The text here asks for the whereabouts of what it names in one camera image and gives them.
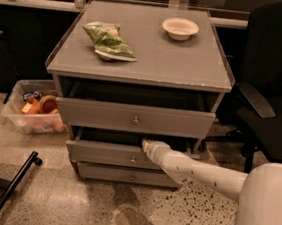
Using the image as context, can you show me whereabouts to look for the black office chair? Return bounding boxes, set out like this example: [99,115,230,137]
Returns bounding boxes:
[216,1,282,173]

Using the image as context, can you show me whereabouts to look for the grey drawer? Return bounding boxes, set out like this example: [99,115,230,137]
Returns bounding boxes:
[57,97,215,139]
[77,162,181,189]
[66,127,199,170]

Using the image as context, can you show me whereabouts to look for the black metal stand leg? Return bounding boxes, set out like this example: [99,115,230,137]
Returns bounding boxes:
[0,151,42,210]

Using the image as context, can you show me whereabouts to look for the grey drawer cabinet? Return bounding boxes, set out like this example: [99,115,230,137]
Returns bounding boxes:
[33,0,243,195]

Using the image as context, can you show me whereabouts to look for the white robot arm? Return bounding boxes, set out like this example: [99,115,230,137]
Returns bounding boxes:
[142,139,282,225]

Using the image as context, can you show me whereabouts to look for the grey bottom drawer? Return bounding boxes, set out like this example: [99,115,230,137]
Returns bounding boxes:
[77,162,181,189]

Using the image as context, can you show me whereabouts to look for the clear plastic storage bin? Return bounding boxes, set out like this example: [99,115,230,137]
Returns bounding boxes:
[2,79,60,134]

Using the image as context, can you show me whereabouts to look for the green chip bag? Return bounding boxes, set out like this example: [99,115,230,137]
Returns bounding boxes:
[83,21,137,62]

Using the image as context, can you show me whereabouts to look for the white paper bowl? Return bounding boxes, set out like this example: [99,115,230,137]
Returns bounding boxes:
[162,17,199,41]

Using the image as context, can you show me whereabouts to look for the orange items in bin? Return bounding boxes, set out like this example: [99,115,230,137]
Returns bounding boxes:
[18,89,68,133]

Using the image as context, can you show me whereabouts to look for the grey top drawer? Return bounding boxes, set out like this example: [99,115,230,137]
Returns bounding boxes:
[57,97,215,139]

